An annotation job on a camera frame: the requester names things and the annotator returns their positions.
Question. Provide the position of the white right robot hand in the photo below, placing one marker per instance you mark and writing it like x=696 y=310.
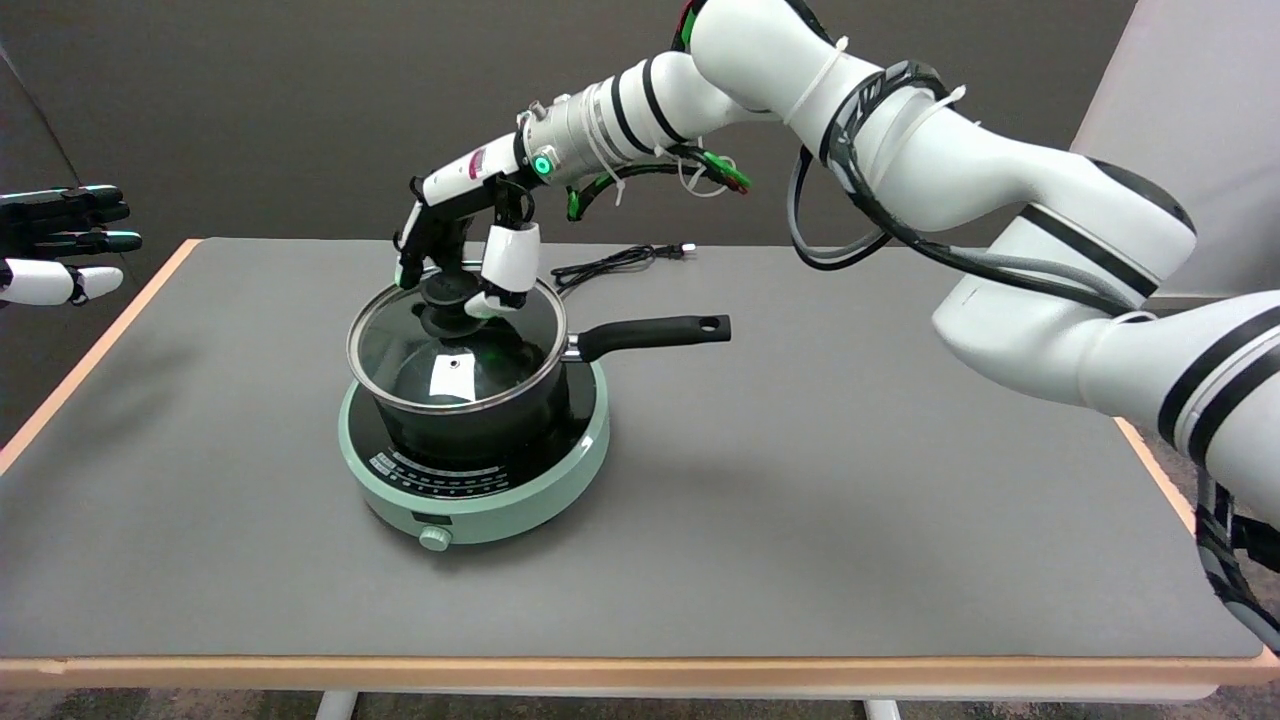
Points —
x=460 y=175

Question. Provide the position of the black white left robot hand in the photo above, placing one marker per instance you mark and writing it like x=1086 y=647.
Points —
x=40 y=282

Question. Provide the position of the glass pot lid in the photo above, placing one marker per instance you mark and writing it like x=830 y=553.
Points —
x=500 y=350

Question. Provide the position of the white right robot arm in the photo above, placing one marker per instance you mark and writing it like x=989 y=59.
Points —
x=960 y=170

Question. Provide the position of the green induction cooker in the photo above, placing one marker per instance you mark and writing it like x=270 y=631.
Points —
x=500 y=515

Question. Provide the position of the grey table mat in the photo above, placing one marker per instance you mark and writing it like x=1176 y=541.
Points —
x=800 y=500

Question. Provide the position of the white table leg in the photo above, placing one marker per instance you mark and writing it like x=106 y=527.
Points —
x=335 y=706
x=882 y=710

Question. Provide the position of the white partition panel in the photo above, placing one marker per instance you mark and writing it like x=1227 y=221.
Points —
x=1220 y=100

